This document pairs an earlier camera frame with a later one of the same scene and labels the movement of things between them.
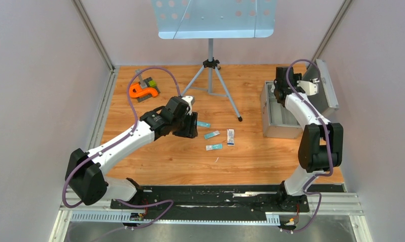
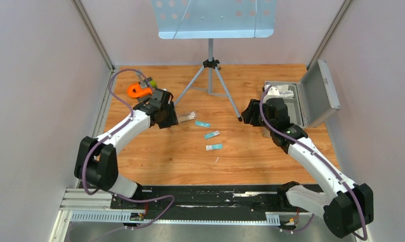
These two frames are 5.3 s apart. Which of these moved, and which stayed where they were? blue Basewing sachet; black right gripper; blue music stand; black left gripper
Moved: black right gripper; black left gripper
Stayed: blue Basewing sachet; blue music stand
